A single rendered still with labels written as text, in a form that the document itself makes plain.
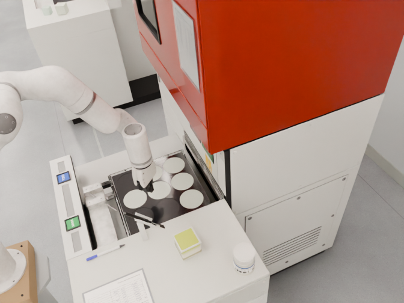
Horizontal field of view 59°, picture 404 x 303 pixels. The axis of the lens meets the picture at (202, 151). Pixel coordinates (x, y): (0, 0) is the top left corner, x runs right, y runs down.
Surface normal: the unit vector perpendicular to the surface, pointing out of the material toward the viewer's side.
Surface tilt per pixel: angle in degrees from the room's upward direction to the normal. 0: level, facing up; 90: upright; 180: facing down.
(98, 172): 0
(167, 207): 0
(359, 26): 90
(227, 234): 0
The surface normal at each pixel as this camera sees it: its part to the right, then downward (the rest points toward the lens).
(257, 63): 0.40, 0.63
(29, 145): -0.07, -0.71
